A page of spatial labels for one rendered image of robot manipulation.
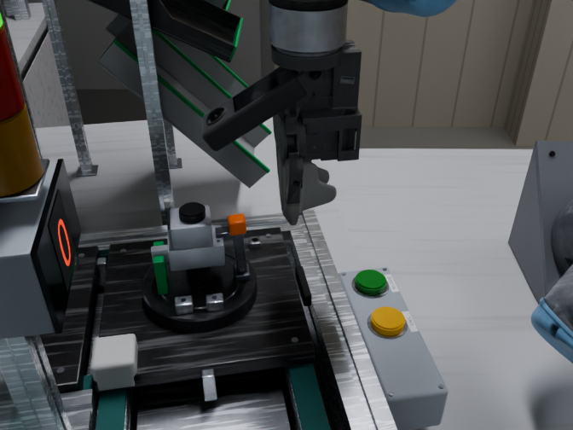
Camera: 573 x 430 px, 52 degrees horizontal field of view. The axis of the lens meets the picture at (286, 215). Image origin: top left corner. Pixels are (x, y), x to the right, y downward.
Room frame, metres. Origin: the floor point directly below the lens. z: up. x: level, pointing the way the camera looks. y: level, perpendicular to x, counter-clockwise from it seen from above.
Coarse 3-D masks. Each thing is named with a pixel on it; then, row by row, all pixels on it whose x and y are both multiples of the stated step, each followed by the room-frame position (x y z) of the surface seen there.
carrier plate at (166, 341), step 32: (128, 256) 0.61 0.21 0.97; (256, 256) 0.61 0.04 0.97; (128, 288) 0.55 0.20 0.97; (288, 288) 0.55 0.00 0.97; (128, 320) 0.49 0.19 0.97; (256, 320) 0.49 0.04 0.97; (288, 320) 0.49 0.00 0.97; (160, 352) 0.45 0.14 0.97; (192, 352) 0.45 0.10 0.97; (224, 352) 0.45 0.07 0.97; (256, 352) 0.45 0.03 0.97; (288, 352) 0.45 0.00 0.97; (96, 384) 0.41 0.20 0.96
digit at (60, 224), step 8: (56, 200) 0.35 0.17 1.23; (56, 208) 0.35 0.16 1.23; (56, 216) 0.34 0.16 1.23; (64, 216) 0.36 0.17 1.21; (56, 224) 0.34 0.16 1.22; (64, 224) 0.35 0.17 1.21; (56, 232) 0.33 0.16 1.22; (64, 232) 0.35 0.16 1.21; (56, 240) 0.33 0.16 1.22; (64, 240) 0.34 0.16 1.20; (56, 248) 0.32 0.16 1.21; (64, 248) 0.34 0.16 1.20; (72, 248) 0.36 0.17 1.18; (64, 256) 0.33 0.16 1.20; (72, 256) 0.35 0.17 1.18; (64, 264) 0.33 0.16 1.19; (72, 264) 0.35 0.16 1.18; (64, 272) 0.32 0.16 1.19
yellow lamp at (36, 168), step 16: (0, 128) 0.32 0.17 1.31; (16, 128) 0.33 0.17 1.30; (0, 144) 0.32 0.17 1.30; (16, 144) 0.32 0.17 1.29; (32, 144) 0.34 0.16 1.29; (0, 160) 0.32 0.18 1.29; (16, 160) 0.32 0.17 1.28; (32, 160) 0.33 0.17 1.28; (0, 176) 0.31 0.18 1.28; (16, 176) 0.32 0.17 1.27; (32, 176) 0.33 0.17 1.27; (0, 192) 0.31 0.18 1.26; (16, 192) 0.32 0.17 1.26
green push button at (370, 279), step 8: (360, 272) 0.58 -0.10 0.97; (368, 272) 0.58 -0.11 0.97; (376, 272) 0.58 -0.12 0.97; (360, 280) 0.56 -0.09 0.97; (368, 280) 0.56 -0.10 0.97; (376, 280) 0.56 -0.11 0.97; (384, 280) 0.56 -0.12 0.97; (360, 288) 0.55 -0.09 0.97; (368, 288) 0.55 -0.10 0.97; (376, 288) 0.55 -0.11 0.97; (384, 288) 0.55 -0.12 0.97
